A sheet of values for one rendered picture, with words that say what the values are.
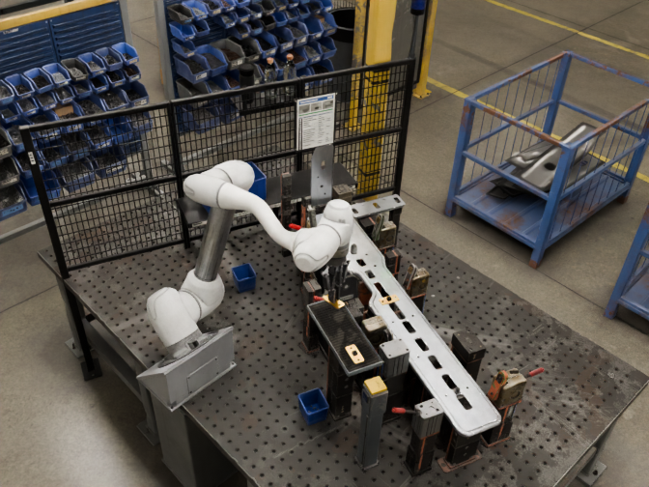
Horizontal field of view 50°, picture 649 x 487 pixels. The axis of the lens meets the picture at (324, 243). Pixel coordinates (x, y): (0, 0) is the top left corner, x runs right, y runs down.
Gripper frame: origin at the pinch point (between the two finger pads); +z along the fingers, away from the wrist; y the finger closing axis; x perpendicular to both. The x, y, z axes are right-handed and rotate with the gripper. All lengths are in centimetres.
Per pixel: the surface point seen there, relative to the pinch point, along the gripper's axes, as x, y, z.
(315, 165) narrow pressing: 71, 55, 1
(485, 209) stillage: 74, 222, 108
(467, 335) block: -36, 41, 23
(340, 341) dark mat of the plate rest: -12.7, -8.3, 10.2
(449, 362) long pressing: -38, 27, 26
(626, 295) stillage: -37, 217, 109
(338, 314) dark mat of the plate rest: -2.2, 0.7, 10.1
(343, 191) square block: 65, 69, 19
